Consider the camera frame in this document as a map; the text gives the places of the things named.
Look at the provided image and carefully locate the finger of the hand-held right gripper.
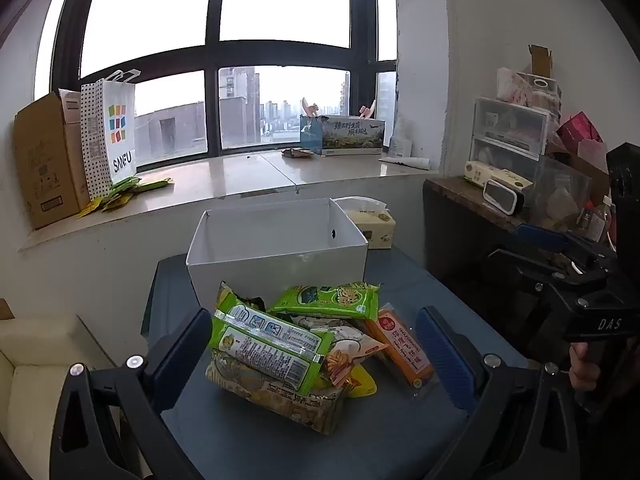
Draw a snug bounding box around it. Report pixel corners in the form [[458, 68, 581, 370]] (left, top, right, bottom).
[[515, 223, 618, 275], [481, 246, 590, 322]]

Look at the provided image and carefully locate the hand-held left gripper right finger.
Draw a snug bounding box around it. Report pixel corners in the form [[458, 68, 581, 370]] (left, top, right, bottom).
[[415, 306, 581, 480]]

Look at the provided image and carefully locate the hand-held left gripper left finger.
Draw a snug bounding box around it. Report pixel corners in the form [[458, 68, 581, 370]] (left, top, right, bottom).
[[50, 307, 213, 480]]

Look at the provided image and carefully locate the orange sausage packet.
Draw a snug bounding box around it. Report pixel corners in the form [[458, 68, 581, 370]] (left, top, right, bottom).
[[362, 302, 436, 388]]

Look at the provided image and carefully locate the yellow snack packet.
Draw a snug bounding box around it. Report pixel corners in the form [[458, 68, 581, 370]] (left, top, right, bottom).
[[345, 362, 378, 399]]

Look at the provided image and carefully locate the green packet with white label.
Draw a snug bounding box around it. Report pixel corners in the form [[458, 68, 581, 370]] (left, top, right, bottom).
[[210, 305, 333, 396]]

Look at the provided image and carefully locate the white coconut-print snack packet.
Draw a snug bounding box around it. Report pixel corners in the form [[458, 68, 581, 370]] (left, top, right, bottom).
[[280, 312, 391, 361]]

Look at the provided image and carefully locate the beige patterned snack packet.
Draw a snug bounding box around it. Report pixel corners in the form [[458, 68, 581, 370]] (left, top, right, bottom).
[[205, 350, 351, 436]]

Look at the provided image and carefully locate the green cartoon-print snack packet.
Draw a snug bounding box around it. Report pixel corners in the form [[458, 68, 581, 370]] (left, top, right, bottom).
[[267, 282, 381, 322]]

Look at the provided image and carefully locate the white cardboard box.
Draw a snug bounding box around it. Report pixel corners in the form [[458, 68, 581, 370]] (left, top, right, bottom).
[[186, 197, 369, 311]]

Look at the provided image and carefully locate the person's right hand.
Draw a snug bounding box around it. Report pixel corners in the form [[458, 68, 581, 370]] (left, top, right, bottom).
[[568, 341, 602, 392]]

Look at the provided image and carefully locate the clear plastic container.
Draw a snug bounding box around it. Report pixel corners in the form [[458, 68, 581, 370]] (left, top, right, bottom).
[[530, 157, 593, 231]]

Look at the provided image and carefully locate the white framed desk clock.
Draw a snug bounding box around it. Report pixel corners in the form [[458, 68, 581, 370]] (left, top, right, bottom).
[[482, 178, 525, 217]]

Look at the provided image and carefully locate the small cream box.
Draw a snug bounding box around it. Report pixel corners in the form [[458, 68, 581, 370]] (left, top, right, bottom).
[[464, 161, 535, 193]]

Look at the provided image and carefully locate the dark wooden side table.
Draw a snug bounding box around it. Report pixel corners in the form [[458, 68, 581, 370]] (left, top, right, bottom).
[[422, 176, 616, 306]]

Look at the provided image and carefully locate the clear plastic drawer unit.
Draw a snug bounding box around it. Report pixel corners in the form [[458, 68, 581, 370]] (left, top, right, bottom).
[[470, 96, 551, 171]]

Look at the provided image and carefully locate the beige tissue pack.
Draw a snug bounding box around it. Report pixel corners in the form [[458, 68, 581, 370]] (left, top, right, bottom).
[[334, 197, 397, 250]]

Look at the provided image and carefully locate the pink patterned bag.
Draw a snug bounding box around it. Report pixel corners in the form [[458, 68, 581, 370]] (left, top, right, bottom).
[[496, 66, 563, 111]]

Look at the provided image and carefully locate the white tube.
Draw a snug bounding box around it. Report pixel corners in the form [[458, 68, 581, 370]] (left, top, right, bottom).
[[378, 155, 431, 170]]

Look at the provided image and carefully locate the white pouch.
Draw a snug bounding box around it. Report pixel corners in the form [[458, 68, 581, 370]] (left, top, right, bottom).
[[389, 119, 413, 158]]

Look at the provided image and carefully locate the pile of green yellow sachets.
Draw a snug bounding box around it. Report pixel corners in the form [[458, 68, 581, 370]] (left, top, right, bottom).
[[76, 176, 176, 219]]

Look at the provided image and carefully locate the small open cardboard box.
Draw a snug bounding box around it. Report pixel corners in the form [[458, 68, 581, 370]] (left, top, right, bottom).
[[529, 44, 554, 79]]

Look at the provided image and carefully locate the landscape-print tissue box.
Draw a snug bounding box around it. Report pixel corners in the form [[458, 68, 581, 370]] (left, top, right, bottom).
[[299, 114, 387, 157]]

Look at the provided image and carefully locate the white dotted shopping bag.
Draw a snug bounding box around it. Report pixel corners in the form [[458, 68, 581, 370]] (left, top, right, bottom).
[[80, 70, 138, 201]]

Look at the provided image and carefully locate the brown cardboard box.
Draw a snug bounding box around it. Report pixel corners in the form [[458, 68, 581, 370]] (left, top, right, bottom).
[[13, 89, 91, 231]]

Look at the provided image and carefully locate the black framed window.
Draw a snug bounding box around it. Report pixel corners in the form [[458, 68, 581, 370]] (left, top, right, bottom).
[[35, 0, 398, 166]]

